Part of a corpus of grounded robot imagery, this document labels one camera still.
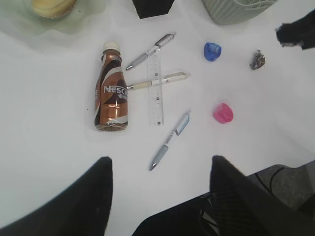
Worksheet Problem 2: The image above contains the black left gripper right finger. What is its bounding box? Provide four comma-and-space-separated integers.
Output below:
210, 155, 315, 236

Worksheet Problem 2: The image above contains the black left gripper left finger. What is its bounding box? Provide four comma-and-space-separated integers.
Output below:
0, 157, 113, 236

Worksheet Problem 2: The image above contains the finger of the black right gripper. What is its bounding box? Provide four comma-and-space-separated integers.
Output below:
275, 10, 315, 50

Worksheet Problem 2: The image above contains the small paper ball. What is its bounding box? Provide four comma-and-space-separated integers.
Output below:
250, 50, 266, 70

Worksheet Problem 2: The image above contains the sugared bread roll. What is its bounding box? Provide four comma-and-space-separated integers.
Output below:
31, 0, 77, 19

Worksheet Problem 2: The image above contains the pale green plastic basket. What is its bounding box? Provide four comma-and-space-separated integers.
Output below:
202, 0, 278, 25

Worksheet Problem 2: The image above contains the blue pencil sharpener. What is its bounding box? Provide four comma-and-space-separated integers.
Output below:
203, 42, 222, 61

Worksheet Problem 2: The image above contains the pink pencil sharpener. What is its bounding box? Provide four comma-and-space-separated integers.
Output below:
213, 103, 234, 124

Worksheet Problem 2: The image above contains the blue grey ballpoint pen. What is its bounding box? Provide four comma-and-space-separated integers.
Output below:
149, 110, 191, 171

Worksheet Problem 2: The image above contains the beige grip white pen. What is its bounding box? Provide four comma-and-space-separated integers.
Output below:
127, 72, 190, 90

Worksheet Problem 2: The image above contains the grey grip white pen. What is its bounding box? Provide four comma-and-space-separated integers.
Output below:
126, 32, 176, 71

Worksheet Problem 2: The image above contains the black mesh pen holder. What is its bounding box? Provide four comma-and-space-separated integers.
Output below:
132, 0, 174, 19

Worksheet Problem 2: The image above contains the translucent green wavy plate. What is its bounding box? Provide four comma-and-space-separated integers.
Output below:
0, 0, 107, 45

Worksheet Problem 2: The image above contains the brown Nescafe coffee bottle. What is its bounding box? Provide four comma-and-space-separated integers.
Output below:
94, 42, 128, 131

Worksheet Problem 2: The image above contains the clear plastic ruler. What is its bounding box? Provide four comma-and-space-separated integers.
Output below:
147, 49, 164, 126

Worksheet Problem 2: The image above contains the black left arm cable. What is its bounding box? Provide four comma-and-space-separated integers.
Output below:
254, 167, 286, 200

